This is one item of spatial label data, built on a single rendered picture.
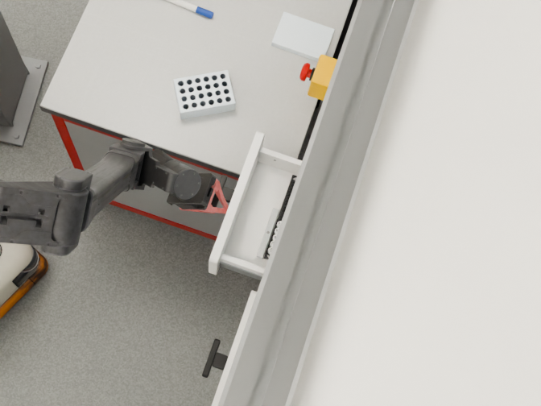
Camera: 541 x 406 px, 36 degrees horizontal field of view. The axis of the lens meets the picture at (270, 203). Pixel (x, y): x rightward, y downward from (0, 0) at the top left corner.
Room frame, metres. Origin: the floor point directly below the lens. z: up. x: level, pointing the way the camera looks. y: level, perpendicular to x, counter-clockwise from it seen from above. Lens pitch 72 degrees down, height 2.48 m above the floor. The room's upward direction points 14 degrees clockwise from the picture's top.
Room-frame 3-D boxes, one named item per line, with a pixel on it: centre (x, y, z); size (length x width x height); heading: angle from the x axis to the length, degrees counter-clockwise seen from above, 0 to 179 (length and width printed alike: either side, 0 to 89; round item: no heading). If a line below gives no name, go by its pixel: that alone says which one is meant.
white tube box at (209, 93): (0.76, 0.20, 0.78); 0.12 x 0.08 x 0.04; 117
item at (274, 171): (0.49, -0.14, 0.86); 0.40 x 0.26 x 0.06; 85
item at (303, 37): (0.97, 0.02, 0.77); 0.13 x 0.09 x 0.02; 85
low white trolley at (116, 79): (0.93, 0.24, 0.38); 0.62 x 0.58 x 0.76; 175
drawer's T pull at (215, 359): (0.19, 0.02, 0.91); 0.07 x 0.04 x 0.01; 175
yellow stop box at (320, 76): (0.83, -0.04, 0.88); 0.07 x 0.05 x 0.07; 175
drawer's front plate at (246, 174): (0.51, 0.07, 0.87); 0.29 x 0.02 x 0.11; 175
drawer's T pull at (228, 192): (0.51, 0.09, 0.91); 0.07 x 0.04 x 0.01; 175
